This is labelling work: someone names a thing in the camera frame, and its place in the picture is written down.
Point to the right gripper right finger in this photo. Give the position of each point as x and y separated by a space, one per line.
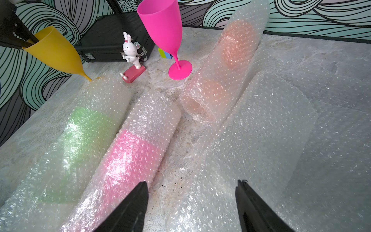
254 214

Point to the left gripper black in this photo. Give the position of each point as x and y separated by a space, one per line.
14 33

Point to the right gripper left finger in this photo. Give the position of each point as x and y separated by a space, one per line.
129 216

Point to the yellow wine glass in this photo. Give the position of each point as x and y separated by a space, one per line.
54 50

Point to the bubble wrap sheet of yellow glass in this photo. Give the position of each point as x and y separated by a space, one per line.
260 142

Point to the pink wine glass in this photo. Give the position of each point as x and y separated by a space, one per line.
162 20

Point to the bubble wrap sheet of pink glass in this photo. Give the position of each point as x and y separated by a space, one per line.
330 189

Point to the green glass in bubble wrap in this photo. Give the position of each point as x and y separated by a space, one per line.
55 184

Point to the orange glass in bubble wrap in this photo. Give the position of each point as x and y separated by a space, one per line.
215 86

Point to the black case box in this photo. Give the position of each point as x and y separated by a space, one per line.
103 41

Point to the white bunny figurine pink base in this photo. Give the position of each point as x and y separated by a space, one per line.
131 55

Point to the green blue small block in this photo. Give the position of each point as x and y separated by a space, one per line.
164 54

